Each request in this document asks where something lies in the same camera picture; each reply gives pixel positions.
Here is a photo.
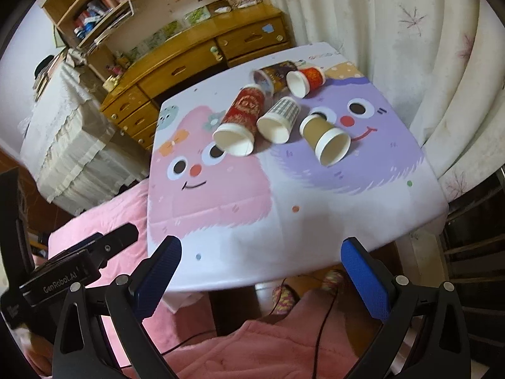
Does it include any pink fleece robe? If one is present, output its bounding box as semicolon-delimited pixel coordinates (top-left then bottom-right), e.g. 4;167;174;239
165;285;381;378

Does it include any white floral curtain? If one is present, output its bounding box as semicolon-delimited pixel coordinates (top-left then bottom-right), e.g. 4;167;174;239
269;0;504;200

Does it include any left knitted slipper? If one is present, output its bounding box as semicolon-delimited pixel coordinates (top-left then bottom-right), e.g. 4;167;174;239
270;282;300;316

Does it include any black cable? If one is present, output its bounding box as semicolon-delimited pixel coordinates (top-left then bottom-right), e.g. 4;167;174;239
161;283;341;379

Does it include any red patterned paper cup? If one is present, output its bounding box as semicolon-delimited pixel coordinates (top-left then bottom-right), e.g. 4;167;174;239
212;84;266;157

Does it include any cream lace covered furniture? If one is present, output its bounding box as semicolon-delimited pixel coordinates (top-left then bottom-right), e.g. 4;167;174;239
21;63;149;216

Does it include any pink quilted blanket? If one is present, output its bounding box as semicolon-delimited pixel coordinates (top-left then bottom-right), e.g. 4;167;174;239
47;179;216;368

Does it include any orange red paper cup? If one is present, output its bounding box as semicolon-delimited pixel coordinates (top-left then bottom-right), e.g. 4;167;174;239
286;67;326;99

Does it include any right knitted slipper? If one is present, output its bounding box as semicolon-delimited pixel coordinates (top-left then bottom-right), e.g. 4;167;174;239
321;269;345;295

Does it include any black metal rack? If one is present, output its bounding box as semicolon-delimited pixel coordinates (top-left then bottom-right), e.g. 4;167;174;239
441;169;505;366

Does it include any grey striped paper cup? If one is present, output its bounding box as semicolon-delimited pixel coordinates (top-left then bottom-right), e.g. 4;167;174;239
257;97;301;144

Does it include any knitted slipper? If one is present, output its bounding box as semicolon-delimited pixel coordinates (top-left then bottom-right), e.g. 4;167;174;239
270;282;300;316
321;269;345;295

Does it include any dark brown patterned cup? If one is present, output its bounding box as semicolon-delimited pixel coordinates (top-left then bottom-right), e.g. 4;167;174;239
251;61;298;97

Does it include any cartoon monster tablecloth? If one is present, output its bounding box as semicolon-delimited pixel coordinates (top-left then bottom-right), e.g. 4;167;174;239
147;43;449;292

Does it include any brown kraft paper cup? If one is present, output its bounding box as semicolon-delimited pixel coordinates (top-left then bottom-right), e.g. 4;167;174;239
300;114;351;167

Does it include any wooden desk with drawers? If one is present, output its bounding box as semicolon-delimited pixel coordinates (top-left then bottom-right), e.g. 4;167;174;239
100;3;292;150

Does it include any wooden bookshelf hutch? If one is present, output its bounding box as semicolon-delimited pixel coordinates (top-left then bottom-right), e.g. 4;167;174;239
41;0;267;81

